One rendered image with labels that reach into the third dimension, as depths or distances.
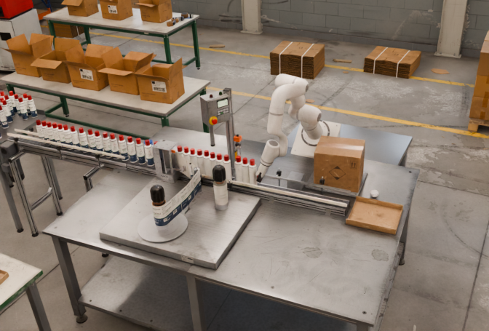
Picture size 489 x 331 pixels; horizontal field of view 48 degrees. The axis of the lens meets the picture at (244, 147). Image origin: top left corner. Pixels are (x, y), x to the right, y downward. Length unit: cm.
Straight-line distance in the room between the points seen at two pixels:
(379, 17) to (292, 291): 619
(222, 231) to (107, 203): 90
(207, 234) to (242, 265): 31
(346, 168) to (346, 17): 541
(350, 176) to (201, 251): 110
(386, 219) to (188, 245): 123
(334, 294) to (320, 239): 45
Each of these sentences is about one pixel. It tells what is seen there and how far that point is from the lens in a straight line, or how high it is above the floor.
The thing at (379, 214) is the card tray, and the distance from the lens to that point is 354.
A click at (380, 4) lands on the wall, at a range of 858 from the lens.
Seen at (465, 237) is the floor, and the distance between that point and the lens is 484.
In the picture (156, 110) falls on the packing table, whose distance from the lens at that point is 509.
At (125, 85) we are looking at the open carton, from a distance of 549.
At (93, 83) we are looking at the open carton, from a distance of 568.
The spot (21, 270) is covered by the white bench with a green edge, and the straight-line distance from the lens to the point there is 352.
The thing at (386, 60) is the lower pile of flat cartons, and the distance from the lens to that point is 763.
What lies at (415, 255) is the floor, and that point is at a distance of 457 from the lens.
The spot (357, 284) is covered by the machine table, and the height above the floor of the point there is 83.
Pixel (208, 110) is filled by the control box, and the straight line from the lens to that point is 354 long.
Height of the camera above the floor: 295
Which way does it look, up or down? 30 degrees down
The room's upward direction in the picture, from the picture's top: 3 degrees counter-clockwise
